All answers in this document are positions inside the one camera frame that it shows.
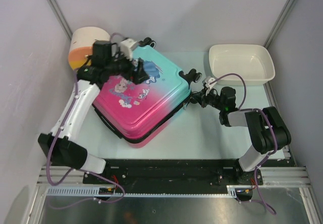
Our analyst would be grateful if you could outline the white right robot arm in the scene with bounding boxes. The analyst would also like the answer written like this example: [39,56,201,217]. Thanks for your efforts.
[190,86,291,184]

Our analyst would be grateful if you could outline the cream and orange drawer box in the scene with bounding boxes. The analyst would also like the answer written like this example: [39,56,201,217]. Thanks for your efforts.
[68,27,111,70]

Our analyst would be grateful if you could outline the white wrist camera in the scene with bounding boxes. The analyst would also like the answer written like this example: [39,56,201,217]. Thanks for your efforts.
[203,76,217,90]
[119,38,138,60]

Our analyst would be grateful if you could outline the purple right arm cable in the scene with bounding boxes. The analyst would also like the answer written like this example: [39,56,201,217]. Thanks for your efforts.
[213,72,278,215]

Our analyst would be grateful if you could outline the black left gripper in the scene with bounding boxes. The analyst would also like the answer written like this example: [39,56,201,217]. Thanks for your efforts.
[106,47,150,85]

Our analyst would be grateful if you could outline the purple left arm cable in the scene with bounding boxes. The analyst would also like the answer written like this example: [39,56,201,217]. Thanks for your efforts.
[46,32,127,205]

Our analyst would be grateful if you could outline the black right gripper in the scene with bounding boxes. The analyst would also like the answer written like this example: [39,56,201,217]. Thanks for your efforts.
[191,86,225,111]

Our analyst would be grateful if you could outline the white rectangular plastic basin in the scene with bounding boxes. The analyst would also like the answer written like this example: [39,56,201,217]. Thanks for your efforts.
[208,44,276,86]

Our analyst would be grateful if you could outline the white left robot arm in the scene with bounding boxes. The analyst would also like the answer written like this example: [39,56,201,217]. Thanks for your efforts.
[38,38,149,184]

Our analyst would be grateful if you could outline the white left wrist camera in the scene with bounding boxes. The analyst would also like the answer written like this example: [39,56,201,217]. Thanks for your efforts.
[119,38,138,60]

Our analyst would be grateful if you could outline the white slotted cable duct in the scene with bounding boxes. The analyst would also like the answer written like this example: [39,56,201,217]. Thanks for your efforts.
[46,186,252,198]

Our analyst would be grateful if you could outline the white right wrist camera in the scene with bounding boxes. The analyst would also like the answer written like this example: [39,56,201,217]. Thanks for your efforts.
[203,76,217,90]

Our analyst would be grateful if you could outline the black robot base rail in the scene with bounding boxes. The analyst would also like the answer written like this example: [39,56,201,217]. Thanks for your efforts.
[82,158,296,187]

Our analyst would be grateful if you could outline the pink and teal kids suitcase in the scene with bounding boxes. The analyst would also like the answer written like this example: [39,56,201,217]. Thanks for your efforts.
[92,45,202,148]

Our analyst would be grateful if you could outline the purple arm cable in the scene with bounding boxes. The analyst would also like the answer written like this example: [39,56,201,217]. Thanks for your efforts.
[46,32,127,205]
[213,72,278,215]

